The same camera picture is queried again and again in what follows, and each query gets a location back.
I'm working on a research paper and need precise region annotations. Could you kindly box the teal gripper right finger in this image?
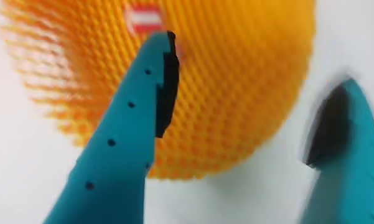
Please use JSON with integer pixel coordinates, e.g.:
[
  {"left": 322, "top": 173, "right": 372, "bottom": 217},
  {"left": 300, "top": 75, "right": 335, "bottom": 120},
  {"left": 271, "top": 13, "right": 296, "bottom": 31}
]
[{"left": 300, "top": 78, "right": 374, "bottom": 224}]

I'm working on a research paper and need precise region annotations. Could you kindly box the orange honeycomb basket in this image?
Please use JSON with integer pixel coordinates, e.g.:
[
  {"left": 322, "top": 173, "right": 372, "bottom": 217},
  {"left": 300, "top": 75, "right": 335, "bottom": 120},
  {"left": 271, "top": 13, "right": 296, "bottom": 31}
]
[{"left": 0, "top": 0, "right": 317, "bottom": 181}]

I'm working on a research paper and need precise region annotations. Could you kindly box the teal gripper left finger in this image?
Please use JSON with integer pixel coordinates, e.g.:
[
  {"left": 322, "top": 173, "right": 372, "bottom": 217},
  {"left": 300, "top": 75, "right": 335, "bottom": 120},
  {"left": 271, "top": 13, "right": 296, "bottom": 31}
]
[{"left": 43, "top": 30, "right": 180, "bottom": 224}]

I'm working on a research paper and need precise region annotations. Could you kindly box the red white gift cube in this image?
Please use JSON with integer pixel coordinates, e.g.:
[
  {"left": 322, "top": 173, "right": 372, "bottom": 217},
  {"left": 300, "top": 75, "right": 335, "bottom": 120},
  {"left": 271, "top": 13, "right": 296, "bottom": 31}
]
[{"left": 124, "top": 4, "right": 164, "bottom": 34}]

